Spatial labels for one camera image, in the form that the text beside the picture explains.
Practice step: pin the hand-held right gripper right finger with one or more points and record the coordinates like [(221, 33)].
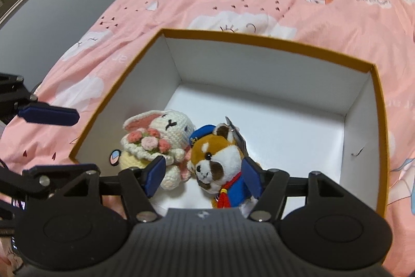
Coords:
[(251, 178)]

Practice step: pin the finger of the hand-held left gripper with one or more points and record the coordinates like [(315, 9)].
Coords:
[(48, 113), (35, 178)]

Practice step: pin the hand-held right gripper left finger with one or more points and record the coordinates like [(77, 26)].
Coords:
[(155, 178)]

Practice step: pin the red panda plush toy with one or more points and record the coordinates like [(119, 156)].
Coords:
[(214, 153)]

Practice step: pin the white crochet rabbit doll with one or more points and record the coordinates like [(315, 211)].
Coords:
[(168, 127)]

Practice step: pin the orange cardboard box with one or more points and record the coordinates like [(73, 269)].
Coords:
[(259, 69)]

